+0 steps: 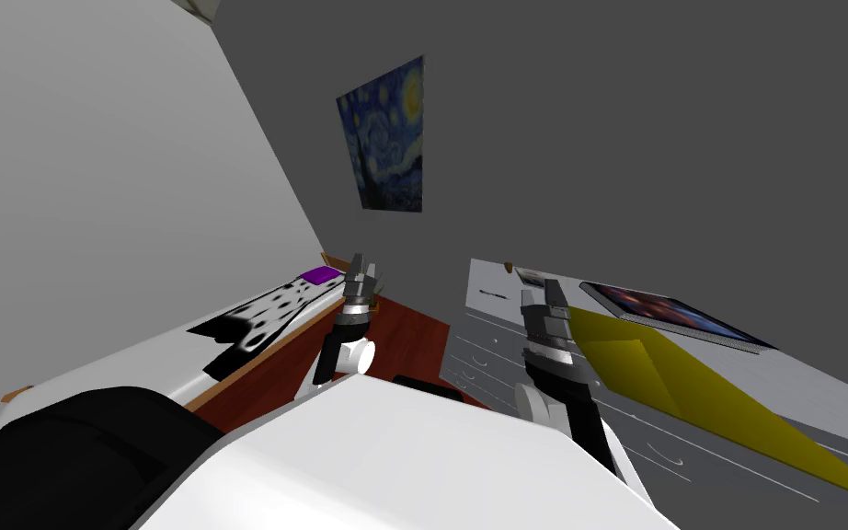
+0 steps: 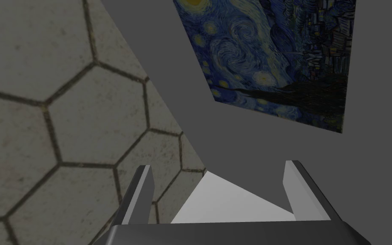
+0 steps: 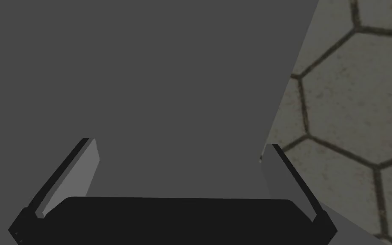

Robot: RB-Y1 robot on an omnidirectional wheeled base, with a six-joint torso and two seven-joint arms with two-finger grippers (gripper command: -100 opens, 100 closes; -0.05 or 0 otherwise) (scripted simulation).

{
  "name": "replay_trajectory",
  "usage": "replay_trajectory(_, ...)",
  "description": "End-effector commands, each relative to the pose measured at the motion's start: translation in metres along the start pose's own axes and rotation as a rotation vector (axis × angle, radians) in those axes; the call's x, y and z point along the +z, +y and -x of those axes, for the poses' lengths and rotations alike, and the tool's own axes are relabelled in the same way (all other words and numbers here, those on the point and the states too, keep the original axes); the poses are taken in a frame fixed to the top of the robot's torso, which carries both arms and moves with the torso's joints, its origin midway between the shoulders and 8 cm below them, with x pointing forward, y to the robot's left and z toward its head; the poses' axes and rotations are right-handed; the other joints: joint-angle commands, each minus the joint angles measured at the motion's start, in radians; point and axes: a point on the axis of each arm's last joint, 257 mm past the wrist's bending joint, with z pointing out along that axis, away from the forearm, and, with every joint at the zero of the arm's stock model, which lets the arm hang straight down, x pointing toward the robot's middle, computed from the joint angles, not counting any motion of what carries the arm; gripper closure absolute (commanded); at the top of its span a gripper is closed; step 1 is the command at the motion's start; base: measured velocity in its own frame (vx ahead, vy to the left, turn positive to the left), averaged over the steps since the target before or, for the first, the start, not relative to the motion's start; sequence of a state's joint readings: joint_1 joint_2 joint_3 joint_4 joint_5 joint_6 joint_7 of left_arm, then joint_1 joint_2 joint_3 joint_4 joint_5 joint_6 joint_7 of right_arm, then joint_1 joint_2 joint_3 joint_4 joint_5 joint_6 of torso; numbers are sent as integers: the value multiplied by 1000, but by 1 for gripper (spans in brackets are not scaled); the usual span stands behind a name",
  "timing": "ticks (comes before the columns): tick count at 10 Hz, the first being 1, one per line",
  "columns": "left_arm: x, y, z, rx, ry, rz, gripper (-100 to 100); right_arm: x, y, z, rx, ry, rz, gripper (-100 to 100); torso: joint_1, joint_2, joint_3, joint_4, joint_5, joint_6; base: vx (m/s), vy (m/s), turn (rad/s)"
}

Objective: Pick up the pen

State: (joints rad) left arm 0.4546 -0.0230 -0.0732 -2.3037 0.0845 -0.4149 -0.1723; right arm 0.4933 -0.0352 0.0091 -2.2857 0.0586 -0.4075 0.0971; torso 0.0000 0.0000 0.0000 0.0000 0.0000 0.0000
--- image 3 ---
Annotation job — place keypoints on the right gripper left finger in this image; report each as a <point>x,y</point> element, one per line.
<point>69,177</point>

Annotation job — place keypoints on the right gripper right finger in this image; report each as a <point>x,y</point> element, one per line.
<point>288,180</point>

